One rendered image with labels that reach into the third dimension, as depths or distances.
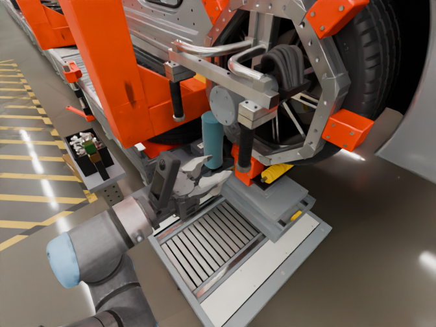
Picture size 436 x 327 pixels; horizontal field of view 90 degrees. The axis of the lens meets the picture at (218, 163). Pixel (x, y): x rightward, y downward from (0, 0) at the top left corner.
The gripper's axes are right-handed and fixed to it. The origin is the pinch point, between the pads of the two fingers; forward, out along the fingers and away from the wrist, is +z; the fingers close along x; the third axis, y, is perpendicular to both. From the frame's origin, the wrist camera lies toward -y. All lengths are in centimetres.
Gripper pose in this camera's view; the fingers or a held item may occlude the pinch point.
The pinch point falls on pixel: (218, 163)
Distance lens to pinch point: 53.4
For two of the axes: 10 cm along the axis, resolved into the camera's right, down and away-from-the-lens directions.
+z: 7.7, -4.5, 4.6
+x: 6.4, 5.3, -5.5
